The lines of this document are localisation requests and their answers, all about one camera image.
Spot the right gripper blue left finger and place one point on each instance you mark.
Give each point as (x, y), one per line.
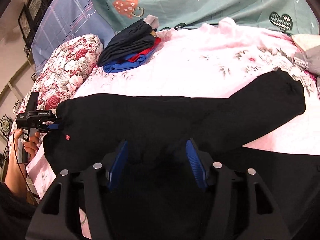
(116, 162)

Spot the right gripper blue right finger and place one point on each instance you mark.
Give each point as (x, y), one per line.
(198, 162)

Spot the black pants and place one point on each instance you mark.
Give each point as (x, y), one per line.
(169, 167)

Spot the person's left hand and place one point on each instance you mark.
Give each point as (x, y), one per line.
(25, 149)

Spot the red floral pillow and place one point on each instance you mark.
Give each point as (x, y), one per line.
(65, 71)

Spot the folded blue garment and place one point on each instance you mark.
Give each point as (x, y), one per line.
(122, 64)

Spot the pink floral bed sheet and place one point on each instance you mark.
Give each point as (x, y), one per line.
(207, 62)

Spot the blue plaid pillow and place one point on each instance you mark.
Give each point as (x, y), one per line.
(65, 20)

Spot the folded dark navy garment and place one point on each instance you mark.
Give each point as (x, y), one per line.
(131, 40)

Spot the folded red garment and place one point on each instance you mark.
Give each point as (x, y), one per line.
(145, 52)

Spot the small grey folded cloth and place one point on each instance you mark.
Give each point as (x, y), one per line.
(152, 21)

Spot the grey garment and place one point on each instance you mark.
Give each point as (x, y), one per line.
(309, 60)

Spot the cream pillow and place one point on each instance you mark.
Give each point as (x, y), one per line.
(306, 41)

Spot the teal heart print quilt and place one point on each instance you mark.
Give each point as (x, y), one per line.
(287, 16)

